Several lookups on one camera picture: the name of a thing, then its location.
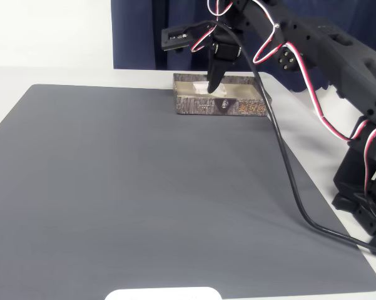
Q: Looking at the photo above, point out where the small white rectangular block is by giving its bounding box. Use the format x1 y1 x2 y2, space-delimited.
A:
191 81 228 96

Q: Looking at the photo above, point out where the bark print cardboard box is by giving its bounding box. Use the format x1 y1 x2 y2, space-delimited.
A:
172 72 273 118

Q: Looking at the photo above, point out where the grey textured mat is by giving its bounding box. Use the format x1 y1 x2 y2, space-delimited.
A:
0 83 376 296

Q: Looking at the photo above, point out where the black gripper camera mount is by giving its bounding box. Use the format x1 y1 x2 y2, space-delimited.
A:
160 21 219 53

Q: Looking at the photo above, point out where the red white arm servo wire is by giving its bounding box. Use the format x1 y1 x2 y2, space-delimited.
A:
190 0 358 141

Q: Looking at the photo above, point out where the thick black camera cable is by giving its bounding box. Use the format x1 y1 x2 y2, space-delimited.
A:
203 19 376 254

